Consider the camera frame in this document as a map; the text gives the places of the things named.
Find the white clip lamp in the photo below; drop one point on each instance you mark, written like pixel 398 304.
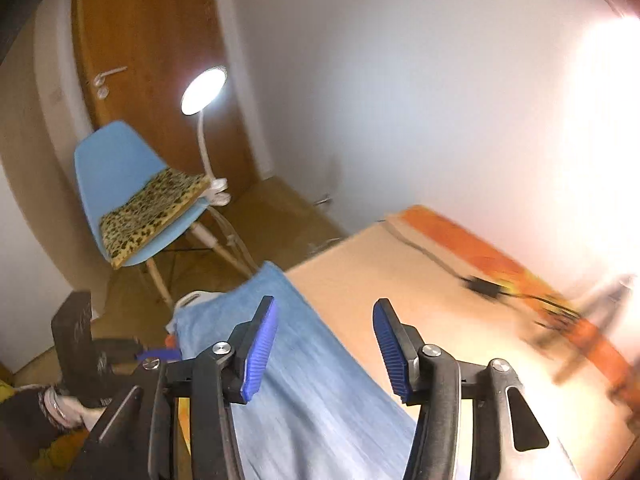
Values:
pixel 202 90

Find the white plastic object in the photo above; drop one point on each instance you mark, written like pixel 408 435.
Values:
pixel 192 297

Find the wooden door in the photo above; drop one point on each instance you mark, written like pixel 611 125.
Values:
pixel 150 35

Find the orange floral sheet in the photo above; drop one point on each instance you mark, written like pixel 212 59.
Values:
pixel 475 250

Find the leopard print cushion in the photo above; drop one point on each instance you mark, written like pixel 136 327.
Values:
pixel 145 210

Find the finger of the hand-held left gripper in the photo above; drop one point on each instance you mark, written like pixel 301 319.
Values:
pixel 160 354

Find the person's left hand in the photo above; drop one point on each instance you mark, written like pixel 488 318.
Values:
pixel 60 405

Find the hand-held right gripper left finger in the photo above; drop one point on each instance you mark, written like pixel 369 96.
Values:
pixel 260 355

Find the blue denim pants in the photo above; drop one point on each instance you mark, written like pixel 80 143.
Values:
pixel 310 410

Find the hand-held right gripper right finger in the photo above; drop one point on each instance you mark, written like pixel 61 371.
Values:
pixel 392 355

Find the person's left forearm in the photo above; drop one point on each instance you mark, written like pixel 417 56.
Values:
pixel 20 420

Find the small black tripod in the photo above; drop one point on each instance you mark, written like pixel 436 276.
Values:
pixel 600 295

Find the metal door stopper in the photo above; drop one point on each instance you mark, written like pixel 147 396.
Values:
pixel 324 199

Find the blue chair with wooden legs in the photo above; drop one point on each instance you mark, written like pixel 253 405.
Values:
pixel 110 160

